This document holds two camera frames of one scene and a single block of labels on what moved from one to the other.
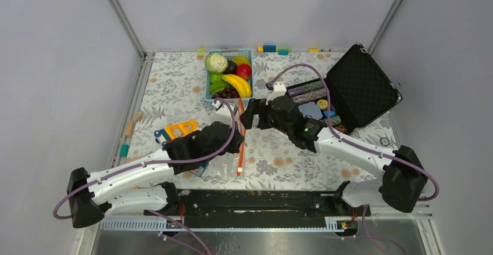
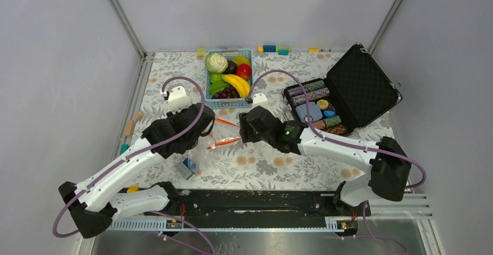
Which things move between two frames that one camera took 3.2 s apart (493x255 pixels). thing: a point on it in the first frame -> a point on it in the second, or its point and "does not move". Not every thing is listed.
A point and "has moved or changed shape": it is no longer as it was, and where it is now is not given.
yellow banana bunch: x=240 y=85 does not move
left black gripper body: x=232 y=146 -> x=174 y=117
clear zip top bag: x=231 y=164 has moved or changed shape
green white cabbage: x=215 y=63 does not move
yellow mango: x=239 y=59 does not move
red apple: x=244 y=71 does not move
